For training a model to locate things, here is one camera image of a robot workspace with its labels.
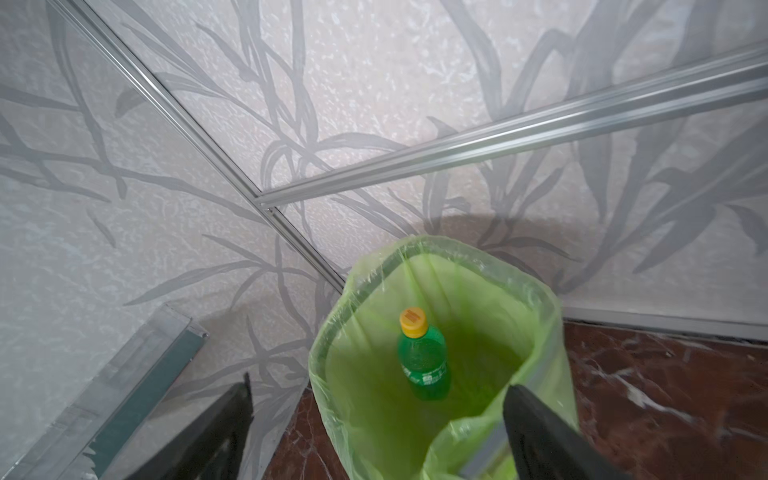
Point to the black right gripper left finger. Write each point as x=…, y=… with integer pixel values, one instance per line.
x=212, y=446

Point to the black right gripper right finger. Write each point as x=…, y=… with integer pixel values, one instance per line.
x=545, y=447

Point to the green soda bottle yellow cap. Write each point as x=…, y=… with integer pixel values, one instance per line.
x=422, y=353

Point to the green bin liner bag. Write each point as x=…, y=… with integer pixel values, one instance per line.
x=502, y=326

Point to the clear acrylic wall shelf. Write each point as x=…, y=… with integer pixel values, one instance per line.
x=89, y=434

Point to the aluminium frame profile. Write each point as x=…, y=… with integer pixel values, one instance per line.
x=725, y=80

